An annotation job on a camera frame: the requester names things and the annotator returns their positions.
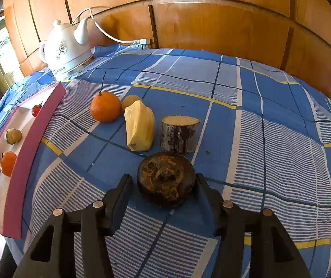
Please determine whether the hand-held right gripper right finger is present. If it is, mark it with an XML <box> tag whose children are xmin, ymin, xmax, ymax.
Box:
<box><xmin>196</xmin><ymin>173</ymin><xmax>311</xmax><ymax>278</ymax></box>

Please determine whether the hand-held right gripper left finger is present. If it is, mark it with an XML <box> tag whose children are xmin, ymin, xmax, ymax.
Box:
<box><xmin>13</xmin><ymin>174</ymin><xmax>133</xmax><ymax>278</ymax></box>

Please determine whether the small stemless orange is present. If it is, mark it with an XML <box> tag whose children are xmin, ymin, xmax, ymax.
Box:
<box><xmin>0</xmin><ymin>151</ymin><xmax>18</xmax><ymax>177</ymax></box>

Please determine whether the small pale yellow fruit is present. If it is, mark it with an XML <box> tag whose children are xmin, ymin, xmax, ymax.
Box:
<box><xmin>4</xmin><ymin>128</ymin><xmax>23</xmax><ymax>145</ymax></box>

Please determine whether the pink-edged white cardboard tray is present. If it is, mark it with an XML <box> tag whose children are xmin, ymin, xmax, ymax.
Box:
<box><xmin>0</xmin><ymin>82</ymin><xmax>66</xmax><ymax>240</ymax></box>

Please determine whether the peeled yellow fruit piece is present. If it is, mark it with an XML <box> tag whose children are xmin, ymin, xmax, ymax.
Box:
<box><xmin>124</xmin><ymin>100</ymin><xmax>156</xmax><ymax>152</ymax></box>

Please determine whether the orange with stem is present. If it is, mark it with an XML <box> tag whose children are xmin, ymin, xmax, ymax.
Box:
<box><xmin>90</xmin><ymin>72</ymin><xmax>122</xmax><ymax>123</ymax></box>

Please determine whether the small brownish round fruit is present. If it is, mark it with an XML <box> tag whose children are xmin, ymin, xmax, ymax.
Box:
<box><xmin>121</xmin><ymin>94</ymin><xmax>143</xmax><ymax>112</ymax></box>

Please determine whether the wooden door with glass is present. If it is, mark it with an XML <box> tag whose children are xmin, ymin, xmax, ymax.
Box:
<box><xmin>0</xmin><ymin>17</ymin><xmax>24</xmax><ymax>107</ymax></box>

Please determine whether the blue plaid tablecloth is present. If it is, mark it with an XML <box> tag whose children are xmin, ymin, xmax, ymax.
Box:
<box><xmin>0</xmin><ymin>44</ymin><xmax>331</xmax><ymax>278</ymax></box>

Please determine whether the white floral ceramic kettle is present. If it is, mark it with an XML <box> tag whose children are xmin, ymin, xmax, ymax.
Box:
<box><xmin>39</xmin><ymin>18</ymin><xmax>95</xmax><ymax>79</ymax></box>

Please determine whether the wooden wardrobe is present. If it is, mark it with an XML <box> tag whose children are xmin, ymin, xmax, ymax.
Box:
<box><xmin>2</xmin><ymin>0</ymin><xmax>331</xmax><ymax>111</ymax></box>

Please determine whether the white kettle power cord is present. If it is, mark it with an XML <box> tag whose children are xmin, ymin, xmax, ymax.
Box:
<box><xmin>70</xmin><ymin>7</ymin><xmax>152</xmax><ymax>48</ymax></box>

